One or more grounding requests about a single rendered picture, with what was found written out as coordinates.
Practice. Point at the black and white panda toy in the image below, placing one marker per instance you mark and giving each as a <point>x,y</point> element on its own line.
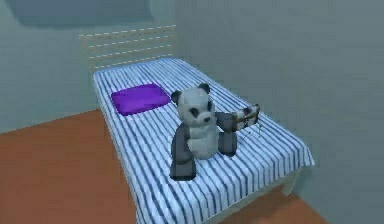
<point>197,133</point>

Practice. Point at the purple pillow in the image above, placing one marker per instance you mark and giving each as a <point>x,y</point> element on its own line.
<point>140,98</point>

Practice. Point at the blue striped bed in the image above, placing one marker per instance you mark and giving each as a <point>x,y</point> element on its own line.
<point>146,146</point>

